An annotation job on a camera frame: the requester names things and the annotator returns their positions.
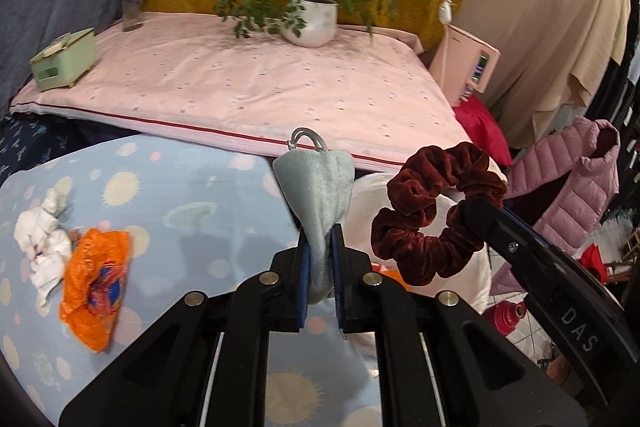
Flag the beige curtain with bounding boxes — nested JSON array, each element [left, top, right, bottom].
[[450, 0, 633, 148]]

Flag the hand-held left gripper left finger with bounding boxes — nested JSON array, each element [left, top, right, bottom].
[[59, 232, 313, 427]]

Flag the crumpled white tissue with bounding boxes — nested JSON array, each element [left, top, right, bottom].
[[14, 188, 74, 308]]

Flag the red stool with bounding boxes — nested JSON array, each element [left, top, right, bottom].
[[580, 243, 610, 282]]

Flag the pink down jacket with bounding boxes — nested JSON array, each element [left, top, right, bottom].
[[489, 117, 622, 298]]

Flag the bin with white plastic liner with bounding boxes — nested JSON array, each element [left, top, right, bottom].
[[345, 171, 496, 315]]

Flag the red bottle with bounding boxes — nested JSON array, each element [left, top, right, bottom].
[[482, 299, 529, 337]]

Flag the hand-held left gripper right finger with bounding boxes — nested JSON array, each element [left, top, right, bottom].
[[329, 223, 588, 427]]

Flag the dark blue printed cloth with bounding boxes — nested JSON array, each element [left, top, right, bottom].
[[0, 113, 81, 180]]

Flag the pink box appliance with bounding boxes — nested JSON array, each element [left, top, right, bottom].
[[429, 24, 502, 106]]

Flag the hanging dark clothes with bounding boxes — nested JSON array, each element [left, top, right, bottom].
[[607, 0, 640, 132]]

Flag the orange plastic wrapper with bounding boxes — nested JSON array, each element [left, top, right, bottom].
[[60, 229, 132, 353]]

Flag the dark red velvet scrunchie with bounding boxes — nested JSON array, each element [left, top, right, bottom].
[[371, 142, 507, 286]]

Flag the light blue printed tablecloth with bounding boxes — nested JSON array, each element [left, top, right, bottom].
[[0, 134, 381, 427]]

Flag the green tissue box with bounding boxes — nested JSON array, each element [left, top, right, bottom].
[[29, 28, 98, 90]]

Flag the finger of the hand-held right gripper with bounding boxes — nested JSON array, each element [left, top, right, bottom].
[[462, 198, 566, 278]]

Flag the red cloth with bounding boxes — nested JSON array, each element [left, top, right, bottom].
[[452, 97, 515, 168]]

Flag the grey plush keyring toy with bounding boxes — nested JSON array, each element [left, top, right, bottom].
[[272, 127, 357, 305]]

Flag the pink padded blanket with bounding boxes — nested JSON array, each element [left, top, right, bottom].
[[10, 11, 466, 172]]

